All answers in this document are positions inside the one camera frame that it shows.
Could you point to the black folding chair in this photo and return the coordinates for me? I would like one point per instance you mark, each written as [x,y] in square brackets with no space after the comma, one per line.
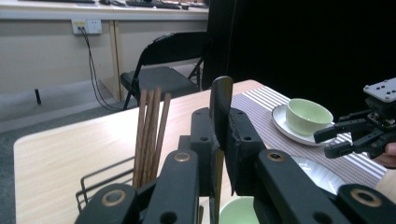
[158,81]

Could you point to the wooden wall strip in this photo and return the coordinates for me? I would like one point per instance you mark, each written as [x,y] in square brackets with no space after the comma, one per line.
[115,59]

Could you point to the white wall socket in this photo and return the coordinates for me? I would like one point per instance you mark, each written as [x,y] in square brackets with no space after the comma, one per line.
[87,26]

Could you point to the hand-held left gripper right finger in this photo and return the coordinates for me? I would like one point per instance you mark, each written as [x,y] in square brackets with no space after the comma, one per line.
[243,149]

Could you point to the brown white striped placemat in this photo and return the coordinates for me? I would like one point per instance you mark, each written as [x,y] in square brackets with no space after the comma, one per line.
[264,102]

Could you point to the white plate black rim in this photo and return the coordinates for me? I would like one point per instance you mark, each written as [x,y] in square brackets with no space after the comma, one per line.
[314,174]
[281,121]

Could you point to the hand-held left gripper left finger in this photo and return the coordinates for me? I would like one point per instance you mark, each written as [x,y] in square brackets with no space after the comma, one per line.
[205,149]

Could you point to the green ceramic bowl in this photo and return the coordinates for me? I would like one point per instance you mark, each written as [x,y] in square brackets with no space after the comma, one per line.
[306,121]
[238,213]

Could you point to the black keyboard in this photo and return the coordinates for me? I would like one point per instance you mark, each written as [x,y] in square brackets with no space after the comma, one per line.
[152,4]

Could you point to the white desk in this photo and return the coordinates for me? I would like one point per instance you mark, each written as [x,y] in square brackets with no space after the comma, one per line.
[62,11]

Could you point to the black wall bracket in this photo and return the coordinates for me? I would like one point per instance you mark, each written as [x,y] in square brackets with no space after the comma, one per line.
[37,96]

